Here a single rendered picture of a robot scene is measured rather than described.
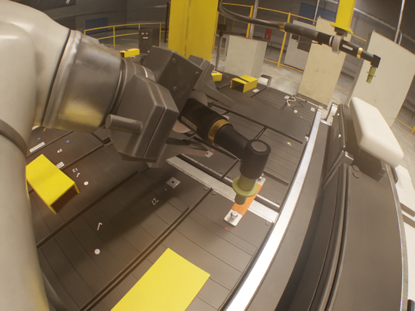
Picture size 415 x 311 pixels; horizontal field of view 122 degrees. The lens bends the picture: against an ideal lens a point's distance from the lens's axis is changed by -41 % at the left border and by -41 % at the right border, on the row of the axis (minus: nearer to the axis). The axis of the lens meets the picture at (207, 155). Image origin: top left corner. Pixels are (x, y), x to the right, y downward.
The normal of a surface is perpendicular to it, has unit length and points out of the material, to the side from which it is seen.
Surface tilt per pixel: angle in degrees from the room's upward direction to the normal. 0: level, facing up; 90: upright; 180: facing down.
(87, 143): 0
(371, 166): 90
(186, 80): 90
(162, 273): 0
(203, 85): 90
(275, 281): 0
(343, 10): 90
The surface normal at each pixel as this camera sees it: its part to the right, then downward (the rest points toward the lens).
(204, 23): 0.64, 0.54
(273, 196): 0.11, -0.77
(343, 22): -0.74, 0.36
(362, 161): -0.56, 0.47
